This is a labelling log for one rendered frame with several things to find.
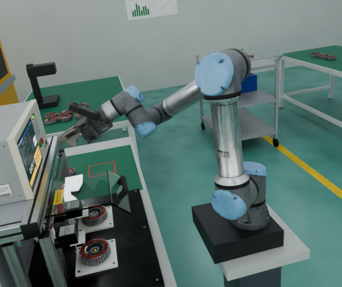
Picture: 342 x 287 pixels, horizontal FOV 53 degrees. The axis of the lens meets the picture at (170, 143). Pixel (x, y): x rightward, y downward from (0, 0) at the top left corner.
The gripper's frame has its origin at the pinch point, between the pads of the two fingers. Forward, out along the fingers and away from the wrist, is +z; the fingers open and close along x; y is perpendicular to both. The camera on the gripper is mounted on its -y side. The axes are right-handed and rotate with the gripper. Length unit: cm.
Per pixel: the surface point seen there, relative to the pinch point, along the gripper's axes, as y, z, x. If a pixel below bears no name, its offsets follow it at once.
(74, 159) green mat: 37, 25, 80
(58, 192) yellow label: 10.5, 6.6, -18.9
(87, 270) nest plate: 37.9, 14.8, -27.7
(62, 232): 22.8, 14.3, -21.3
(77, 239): 27.0, 11.1, -24.1
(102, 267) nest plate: 40.1, 10.1, -28.0
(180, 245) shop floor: 130, 3, 65
